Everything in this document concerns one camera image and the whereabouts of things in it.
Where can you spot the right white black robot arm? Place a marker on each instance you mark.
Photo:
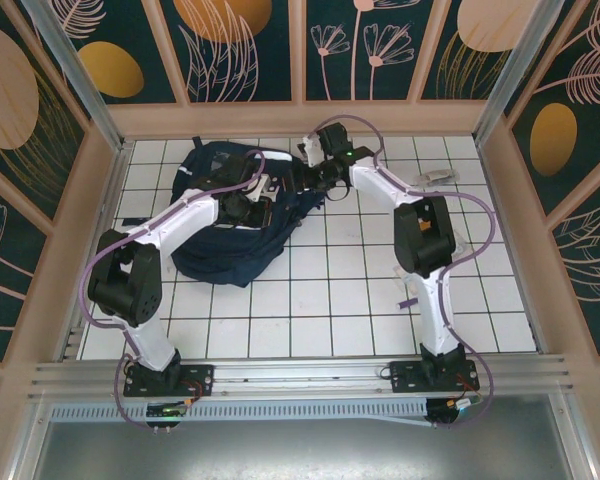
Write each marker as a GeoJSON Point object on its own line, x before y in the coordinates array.
{"type": "Point", "coordinates": [425, 240]}

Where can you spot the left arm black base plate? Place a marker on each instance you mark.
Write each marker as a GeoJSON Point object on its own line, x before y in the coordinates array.
{"type": "Point", "coordinates": [200, 380]}

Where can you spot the small clear plastic packet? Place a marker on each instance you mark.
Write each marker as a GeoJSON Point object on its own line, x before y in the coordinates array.
{"type": "Point", "coordinates": [436, 178]}

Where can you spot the long aluminium mounting rail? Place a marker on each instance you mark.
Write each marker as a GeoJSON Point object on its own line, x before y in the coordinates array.
{"type": "Point", "coordinates": [300, 372]}

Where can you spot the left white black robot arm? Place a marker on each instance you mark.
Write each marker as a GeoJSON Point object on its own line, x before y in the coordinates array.
{"type": "Point", "coordinates": [180, 225]}

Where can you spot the purple pen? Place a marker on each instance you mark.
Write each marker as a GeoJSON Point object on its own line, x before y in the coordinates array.
{"type": "Point", "coordinates": [409, 302]}

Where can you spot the navy blue backpack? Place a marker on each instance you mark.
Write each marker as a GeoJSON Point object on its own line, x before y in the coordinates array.
{"type": "Point", "coordinates": [230, 260]}

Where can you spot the grey metal panel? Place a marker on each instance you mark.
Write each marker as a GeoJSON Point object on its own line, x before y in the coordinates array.
{"type": "Point", "coordinates": [300, 455]}

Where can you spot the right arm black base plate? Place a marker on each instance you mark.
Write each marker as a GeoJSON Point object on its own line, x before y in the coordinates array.
{"type": "Point", "coordinates": [405, 375]}

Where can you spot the aluminium side rail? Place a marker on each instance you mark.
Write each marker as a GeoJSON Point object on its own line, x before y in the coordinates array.
{"type": "Point", "coordinates": [531, 300]}
{"type": "Point", "coordinates": [105, 200]}

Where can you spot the aluminium frame post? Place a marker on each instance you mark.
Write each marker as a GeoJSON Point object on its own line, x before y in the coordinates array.
{"type": "Point", "coordinates": [78, 75]}
{"type": "Point", "coordinates": [514, 75]}

